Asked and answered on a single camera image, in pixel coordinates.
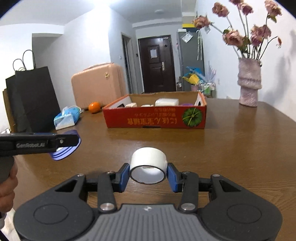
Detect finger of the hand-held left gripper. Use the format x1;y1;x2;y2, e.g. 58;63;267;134
53;134;79;149

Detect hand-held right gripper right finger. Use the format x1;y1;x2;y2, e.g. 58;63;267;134
167;162;241;213

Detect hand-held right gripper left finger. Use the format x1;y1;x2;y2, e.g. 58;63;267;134
55;163;130;213

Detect blue plastic lid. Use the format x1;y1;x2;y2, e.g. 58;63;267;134
50;130;83;162

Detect white cylindrical container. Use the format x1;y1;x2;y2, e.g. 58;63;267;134
129;147;167;185

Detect red cardboard box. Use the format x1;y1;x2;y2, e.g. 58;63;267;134
102;91;207;130

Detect person's left hand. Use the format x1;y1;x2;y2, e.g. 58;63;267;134
0;165;19;213

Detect blue tissue pack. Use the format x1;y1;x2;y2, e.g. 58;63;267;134
54;105;81;130

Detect orange fruit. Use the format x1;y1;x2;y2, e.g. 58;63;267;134
88;102;102;114

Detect large black paper bag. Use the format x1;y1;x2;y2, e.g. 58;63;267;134
15;50;61;134

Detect small black paper bag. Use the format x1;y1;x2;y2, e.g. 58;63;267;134
6;59;26;134

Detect pink suitcase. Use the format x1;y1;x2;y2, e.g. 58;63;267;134
71;62;127;111

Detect white rectangular box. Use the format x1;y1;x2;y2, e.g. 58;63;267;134
155;98;180;107

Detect blue and yellow toy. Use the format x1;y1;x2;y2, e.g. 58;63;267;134
183;66;205;85

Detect purple wrapped bouquet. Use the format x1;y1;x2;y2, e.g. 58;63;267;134
205;61;217;82

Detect dark brown door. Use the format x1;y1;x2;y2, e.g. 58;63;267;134
138;35;177;94

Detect pink textured vase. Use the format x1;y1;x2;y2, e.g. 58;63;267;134
238;57;263;108

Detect grey refrigerator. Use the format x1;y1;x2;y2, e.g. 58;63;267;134
177;29;205;92

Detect dried pink flowers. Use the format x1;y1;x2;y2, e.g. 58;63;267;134
192;0;283;60

